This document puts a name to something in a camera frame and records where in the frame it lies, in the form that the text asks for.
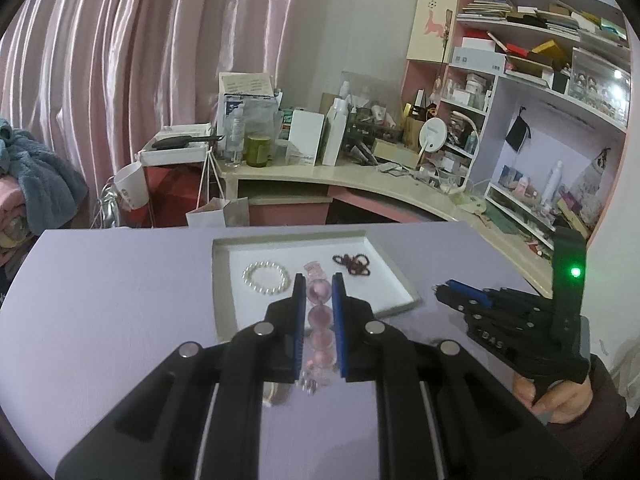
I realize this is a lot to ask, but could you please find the person's right hand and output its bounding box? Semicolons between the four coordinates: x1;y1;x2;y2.
512;374;593;426

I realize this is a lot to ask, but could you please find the cream cabinet door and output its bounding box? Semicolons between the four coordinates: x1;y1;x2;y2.
406;0;463;64

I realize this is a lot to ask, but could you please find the green glass jar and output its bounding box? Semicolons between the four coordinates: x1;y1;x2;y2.
245;132;273;167

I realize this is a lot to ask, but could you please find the white cup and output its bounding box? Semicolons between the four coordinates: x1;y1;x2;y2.
114;161;149;212

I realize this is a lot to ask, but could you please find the white paper bag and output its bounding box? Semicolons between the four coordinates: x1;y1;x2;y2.
186;150;251;228

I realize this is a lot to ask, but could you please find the tall white box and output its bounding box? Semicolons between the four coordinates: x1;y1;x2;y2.
287;108;326;166

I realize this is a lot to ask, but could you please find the person's right forearm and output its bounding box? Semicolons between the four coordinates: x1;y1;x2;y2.
542;354;633;480

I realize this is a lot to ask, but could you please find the beige wooden box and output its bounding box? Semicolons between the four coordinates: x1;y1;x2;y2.
372;137;423;168

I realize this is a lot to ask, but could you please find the black drawstring pouch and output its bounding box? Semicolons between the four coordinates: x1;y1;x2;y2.
505;106;531;153

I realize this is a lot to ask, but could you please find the metal wire rack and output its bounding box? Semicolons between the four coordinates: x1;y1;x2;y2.
90;184;122;229

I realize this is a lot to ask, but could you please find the flat white box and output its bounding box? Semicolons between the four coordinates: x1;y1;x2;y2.
139;124;213;167

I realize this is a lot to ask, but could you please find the dark red bead bracelet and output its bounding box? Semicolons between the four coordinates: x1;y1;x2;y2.
332;253;372;277

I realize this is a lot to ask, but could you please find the white lotion bottle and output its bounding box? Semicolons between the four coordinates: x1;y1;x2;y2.
322;95;348;167

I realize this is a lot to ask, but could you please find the large printed carton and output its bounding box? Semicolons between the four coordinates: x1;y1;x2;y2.
217;72;277;136

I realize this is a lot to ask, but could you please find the white shelf box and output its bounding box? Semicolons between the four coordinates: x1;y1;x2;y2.
452;47;508;78

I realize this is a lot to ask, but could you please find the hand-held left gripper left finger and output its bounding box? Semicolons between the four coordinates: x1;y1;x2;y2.
55;274;307;480

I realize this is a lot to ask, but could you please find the white desk lamp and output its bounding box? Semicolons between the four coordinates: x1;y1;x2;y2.
442;110;483;196

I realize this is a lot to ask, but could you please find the blue-grey blanket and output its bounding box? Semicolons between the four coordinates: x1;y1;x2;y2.
0;117;90;236

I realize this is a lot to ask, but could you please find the beige curved desk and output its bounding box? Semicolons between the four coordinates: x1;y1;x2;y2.
212;152;556;298

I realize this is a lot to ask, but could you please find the pink bead bracelet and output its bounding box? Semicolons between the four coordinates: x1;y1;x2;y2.
303;260;337;390

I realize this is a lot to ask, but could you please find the white pearl bracelet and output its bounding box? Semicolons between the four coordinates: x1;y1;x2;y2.
243;261;292;297

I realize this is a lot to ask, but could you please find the pink and white bookshelf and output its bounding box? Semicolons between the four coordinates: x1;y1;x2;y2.
400;0;631;261

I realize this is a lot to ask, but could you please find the clear figurine display case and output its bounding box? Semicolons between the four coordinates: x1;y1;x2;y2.
567;47;631;128

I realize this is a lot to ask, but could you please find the clear plastic bottle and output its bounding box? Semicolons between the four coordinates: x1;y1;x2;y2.
224;110;246;168

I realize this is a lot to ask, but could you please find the round white mirror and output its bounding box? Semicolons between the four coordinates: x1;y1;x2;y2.
417;117;447;155

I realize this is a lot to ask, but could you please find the white spray bottle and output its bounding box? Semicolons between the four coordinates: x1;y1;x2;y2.
541;160;565;211

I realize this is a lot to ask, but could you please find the row of books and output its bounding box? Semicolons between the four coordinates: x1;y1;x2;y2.
457;0;628;46

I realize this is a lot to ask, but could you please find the red box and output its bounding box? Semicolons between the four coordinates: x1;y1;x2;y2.
144;162;221;228

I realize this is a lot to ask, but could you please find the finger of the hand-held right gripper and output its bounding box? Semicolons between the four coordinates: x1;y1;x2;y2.
446;280;548;312
431;285;526;327

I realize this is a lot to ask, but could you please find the pink curtain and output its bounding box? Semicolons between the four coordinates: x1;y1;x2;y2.
0;0;371;231

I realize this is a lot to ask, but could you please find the white cardboard tray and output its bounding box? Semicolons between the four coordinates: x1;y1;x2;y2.
212;231;422;345

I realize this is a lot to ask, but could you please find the black hair tool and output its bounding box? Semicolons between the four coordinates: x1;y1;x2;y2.
151;134;226;150

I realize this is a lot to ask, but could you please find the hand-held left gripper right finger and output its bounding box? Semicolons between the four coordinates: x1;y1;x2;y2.
331;272;583;480

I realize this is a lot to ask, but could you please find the pink blanket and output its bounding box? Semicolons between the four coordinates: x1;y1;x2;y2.
0;175;32;256

